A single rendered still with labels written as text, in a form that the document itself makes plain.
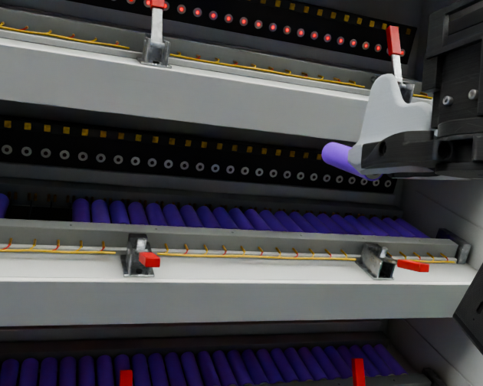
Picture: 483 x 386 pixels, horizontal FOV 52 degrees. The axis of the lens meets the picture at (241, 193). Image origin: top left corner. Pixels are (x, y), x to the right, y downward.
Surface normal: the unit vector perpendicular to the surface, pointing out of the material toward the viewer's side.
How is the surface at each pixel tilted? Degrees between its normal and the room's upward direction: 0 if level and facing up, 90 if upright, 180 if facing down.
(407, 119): 89
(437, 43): 89
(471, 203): 90
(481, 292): 90
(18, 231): 106
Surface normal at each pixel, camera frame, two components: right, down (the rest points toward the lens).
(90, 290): 0.29, 0.35
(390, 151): -0.93, -0.09
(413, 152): -0.79, -0.08
